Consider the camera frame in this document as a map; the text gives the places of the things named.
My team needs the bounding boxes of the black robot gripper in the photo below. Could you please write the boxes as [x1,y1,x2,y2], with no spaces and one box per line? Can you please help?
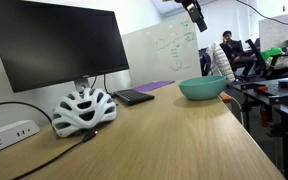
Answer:
[174,0,207,32]

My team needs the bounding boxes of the teal bowl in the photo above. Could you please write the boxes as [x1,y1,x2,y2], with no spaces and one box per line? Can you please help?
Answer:
[178,76,226,100]

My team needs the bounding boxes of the whiteboard with green writing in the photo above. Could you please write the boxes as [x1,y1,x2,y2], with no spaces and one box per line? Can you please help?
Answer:
[122,16,201,86]

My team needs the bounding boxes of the seated person in black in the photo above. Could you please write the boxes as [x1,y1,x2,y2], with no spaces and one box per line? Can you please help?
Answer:
[220,30,255,76]

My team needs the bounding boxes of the white puffer jacket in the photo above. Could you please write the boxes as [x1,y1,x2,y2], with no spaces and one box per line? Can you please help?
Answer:
[206,42,235,84]

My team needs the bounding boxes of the green object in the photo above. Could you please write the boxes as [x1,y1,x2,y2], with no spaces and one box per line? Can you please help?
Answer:
[261,47,282,60]

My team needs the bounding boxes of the purple mat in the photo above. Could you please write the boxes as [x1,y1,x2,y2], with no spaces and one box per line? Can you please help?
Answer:
[134,81,172,92]

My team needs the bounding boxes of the black office chair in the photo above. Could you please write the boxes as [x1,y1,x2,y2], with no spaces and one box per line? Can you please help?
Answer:
[246,39,266,78]

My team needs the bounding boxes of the black keyboard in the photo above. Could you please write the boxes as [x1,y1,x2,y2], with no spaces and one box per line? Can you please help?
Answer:
[114,89,154,106]

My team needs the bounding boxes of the black perforated workbench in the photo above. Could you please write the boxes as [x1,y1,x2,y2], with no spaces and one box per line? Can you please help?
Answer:
[233,78,288,114]

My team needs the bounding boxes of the white bicycle helmet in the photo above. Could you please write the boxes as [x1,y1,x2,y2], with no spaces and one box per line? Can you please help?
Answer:
[52,88,117,138]

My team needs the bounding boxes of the black computer monitor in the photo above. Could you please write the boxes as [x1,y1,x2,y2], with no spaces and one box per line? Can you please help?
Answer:
[0,0,129,92]

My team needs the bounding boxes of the white power strip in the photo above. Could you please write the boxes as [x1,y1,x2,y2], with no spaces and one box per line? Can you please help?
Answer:
[0,120,40,150]

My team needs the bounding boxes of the black overhead cable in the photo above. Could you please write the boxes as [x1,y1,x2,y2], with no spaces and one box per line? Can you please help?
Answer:
[235,0,288,29]

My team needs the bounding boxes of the black cable with plug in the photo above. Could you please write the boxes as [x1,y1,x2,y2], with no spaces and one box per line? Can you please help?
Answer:
[11,129,99,180]

